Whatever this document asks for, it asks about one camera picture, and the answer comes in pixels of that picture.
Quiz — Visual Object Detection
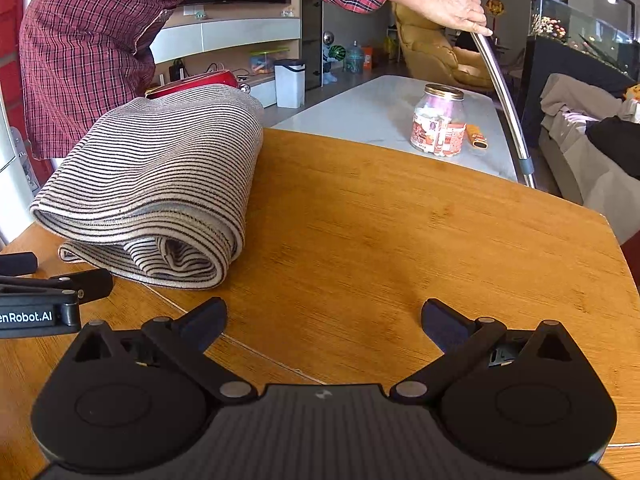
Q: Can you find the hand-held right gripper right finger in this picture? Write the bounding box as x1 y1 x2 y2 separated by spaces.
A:
389 298 576 405

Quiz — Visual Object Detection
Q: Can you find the black jacket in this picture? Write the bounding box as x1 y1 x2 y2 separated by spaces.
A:
585 116 640 180

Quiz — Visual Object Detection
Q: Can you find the white trash bin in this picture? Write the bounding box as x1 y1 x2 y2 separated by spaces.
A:
274 59 306 109

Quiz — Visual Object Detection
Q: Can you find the grey striped garment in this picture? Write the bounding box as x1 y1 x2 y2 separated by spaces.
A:
30 84 265 290

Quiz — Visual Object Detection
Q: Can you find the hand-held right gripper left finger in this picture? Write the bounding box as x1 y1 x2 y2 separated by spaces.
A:
74 296 257 405

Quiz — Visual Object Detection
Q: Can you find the glass fish tank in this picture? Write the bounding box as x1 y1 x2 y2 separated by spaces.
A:
529 0 640 75

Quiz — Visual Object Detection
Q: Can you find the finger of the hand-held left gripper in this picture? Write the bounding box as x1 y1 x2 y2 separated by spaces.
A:
0 268 115 307
0 252 39 277

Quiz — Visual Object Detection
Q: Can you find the metal mop handle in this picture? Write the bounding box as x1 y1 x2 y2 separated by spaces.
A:
425 0 537 190

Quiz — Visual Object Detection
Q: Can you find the yellow armchair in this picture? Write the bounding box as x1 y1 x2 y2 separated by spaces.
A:
391 0 501 92

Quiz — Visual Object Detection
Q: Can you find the clear box with green lid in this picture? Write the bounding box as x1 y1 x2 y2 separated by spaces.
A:
250 47 290 75

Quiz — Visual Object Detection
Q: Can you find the small orange box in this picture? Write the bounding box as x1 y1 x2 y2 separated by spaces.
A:
465 124 488 151

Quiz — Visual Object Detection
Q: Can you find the dark fish tank cabinet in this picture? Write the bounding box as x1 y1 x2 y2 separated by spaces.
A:
520 35 640 148

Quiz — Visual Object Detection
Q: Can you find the beige sofa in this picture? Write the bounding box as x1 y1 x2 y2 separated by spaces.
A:
537 72 640 246

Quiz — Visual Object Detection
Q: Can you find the glass jar with gold lid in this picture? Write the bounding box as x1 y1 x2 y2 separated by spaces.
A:
410 84 468 157

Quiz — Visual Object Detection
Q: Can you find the beige blanket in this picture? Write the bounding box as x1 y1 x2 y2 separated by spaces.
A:
539 72 626 121

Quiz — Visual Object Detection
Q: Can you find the grey television cabinet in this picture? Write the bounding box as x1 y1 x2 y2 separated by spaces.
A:
149 0 325 110

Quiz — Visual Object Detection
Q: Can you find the grey coffee table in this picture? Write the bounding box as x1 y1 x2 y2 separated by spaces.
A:
272 75 518 182

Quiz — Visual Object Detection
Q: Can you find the blue water jug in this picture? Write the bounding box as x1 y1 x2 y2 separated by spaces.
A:
345 41 366 75

